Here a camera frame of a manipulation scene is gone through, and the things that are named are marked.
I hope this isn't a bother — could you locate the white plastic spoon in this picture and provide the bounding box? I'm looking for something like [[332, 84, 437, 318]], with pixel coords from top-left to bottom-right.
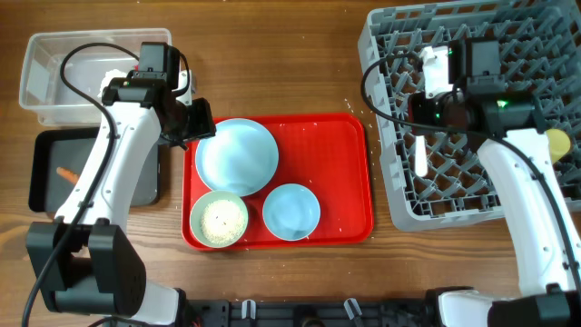
[[414, 135, 428, 177]]

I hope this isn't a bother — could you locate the light blue plate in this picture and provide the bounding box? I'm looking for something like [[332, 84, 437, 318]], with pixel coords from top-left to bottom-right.
[[194, 118, 279, 197]]

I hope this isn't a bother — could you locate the white tissue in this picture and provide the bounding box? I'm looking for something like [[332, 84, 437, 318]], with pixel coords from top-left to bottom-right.
[[97, 69, 127, 98]]

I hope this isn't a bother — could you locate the green bowl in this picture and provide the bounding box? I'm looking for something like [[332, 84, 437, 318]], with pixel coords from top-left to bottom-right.
[[190, 191, 249, 249]]

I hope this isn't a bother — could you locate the yellow plastic cup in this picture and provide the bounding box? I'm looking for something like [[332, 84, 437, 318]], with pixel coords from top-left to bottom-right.
[[546, 128, 572, 164]]

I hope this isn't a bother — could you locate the orange carrot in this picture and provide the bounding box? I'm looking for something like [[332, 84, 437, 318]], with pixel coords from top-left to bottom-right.
[[56, 167, 80, 184]]

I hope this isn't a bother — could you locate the light blue bowl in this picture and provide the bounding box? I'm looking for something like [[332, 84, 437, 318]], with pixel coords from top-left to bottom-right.
[[262, 183, 321, 242]]

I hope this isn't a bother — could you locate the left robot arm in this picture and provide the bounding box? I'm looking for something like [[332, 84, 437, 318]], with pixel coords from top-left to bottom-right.
[[25, 42, 216, 326]]

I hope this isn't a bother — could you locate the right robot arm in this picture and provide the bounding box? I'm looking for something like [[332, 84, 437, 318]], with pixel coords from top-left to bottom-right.
[[409, 38, 580, 326]]

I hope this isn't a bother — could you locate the grey dishwasher rack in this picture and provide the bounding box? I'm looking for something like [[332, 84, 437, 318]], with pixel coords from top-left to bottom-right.
[[358, 1, 580, 232]]

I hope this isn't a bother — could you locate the white rice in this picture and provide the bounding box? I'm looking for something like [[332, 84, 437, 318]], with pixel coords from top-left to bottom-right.
[[200, 200, 247, 247]]

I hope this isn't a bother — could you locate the black plastic tray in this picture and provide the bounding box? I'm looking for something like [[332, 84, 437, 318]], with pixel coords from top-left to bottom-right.
[[28, 127, 160, 213]]

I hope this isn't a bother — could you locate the clear plastic bin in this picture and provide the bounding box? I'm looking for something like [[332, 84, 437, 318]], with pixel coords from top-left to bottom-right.
[[19, 28, 172, 126]]

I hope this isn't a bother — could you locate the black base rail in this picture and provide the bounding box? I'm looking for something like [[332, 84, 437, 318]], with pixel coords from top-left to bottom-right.
[[180, 298, 464, 327]]

